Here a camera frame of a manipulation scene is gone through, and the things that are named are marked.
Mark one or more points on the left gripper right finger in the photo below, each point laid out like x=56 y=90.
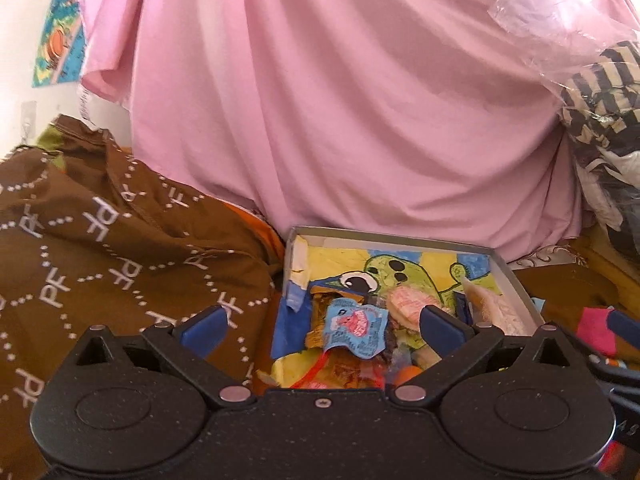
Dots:
x=464 y=352

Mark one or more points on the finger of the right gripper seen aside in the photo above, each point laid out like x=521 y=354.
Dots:
x=614 y=337

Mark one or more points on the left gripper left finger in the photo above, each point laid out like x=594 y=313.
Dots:
x=183 y=350

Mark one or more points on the pink white rice cracker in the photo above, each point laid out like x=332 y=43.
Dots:
x=405 y=304

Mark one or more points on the light blue candy packet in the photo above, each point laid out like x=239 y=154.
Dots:
x=375 y=343

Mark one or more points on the gold foil snack packet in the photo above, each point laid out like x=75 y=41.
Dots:
x=337 y=321

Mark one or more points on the white pink wrapped snack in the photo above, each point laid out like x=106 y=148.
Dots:
x=492 y=308

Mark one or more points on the small orange fruit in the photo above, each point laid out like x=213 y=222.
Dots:
x=406 y=373

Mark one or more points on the grey cardboard box with drawing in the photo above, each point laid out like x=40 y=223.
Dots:
x=367 y=266

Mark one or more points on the red snack packet in box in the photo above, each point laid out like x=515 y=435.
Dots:
x=338 y=369

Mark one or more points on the brown patterned garment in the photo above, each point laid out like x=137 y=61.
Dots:
x=91 y=235

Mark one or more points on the pink cloth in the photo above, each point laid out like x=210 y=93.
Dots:
x=406 y=117

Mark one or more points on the clear plastic bag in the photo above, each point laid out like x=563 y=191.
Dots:
x=581 y=49

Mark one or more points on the colourful wall poster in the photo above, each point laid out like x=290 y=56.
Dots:
x=61 y=49

